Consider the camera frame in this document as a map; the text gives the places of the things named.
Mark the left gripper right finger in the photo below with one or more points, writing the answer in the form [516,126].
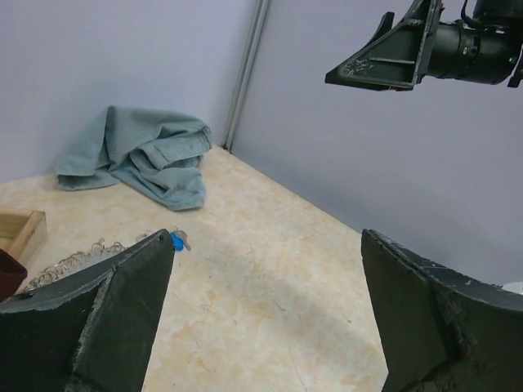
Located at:
[440,330]

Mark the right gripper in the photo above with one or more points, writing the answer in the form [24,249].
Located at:
[397,56]

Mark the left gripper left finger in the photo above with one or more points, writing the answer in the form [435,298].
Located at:
[91,331]

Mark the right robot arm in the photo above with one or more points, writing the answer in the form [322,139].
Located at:
[484,48]

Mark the wooden clothes rack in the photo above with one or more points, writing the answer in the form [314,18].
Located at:
[23,233]

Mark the light blue denim cloth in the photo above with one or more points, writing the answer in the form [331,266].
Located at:
[155,152]

